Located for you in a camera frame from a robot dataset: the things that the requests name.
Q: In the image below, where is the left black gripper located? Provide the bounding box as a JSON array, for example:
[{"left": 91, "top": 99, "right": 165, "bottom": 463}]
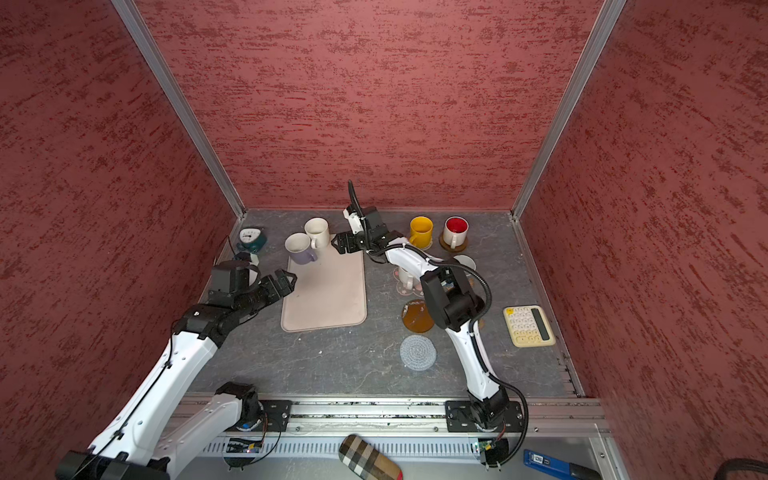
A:
[{"left": 235, "top": 269, "right": 298, "bottom": 317}]

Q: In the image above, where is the yellow mug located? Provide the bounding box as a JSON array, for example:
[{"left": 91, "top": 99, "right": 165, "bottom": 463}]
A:
[{"left": 409, "top": 216, "right": 434, "bottom": 249}]

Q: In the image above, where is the beige serving tray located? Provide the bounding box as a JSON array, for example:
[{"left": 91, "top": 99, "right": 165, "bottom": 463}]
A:
[{"left": 281, "top": 247, "right": 367, "bottom": 333}]

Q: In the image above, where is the pink flower coaster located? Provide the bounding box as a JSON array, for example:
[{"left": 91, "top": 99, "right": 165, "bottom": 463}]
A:
[{"left": 392, "top": 269, "right": 424, "bottom": 298}]

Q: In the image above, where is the white mug red inside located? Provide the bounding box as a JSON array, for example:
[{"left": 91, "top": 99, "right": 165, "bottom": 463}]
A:
[{"left": 442, "top": 216, "right": 469, "bottom": 247}]

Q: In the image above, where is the brown wooden round coaster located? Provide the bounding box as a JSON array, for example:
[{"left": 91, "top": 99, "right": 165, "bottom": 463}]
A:
[{"left": 401, "top": 299, "right": 435, "bottom": 334}]

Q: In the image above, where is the light blue floral mug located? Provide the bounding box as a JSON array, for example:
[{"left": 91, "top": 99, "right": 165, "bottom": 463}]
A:
[{"left": 453, "top": 254, "right": 477, "bottom": 273}]

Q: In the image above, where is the grey woven round coaster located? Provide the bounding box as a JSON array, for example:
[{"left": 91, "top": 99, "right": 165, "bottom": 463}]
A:
[{"left": 400, "top": 335, "right": 437, "bottom": 372}]

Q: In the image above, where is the dark brown round coaster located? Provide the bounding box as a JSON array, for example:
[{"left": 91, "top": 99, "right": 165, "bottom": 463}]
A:
[{"left": 439, "top": 235, "right": 469, "bottom": 254}]

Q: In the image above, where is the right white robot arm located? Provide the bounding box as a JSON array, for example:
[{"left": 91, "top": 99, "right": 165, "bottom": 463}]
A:
[{"left": 332, "top": 199, "right": 510, "bottom": 430}]

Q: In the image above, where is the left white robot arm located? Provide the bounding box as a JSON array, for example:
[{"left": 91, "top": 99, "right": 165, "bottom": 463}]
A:
[{"left": 55, "top": 259, "right": 297, "bottom": 479}]

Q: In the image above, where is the cream calculator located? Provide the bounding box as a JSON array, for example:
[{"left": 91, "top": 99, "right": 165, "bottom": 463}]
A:
[{"left": 503, "top": 305, "right": 556, "bottom": 348}]

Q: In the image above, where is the plaid case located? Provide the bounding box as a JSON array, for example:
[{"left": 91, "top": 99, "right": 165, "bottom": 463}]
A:
[{"left": 338, "top": 434, "right": 403, "bottom": 480}]

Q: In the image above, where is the blue tool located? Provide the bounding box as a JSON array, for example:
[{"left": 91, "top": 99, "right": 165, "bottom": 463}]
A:
[{"left": 523, "top": 449, "right": 602, "bottom": 480}]

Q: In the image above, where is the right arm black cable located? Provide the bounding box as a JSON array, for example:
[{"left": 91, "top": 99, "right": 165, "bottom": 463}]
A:
[{"left": 346, "top": 180, "right": 530, "bottom": 469}]

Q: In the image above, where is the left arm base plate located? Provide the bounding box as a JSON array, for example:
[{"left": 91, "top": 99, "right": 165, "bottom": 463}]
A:
[{"left": 234, "top": 400, "right": 293, "bottom": 432}]

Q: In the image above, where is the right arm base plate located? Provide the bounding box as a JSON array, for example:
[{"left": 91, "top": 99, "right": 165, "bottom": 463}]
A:
[{"left": 444, "top": 400, "right": 525, "bottom": 434}]

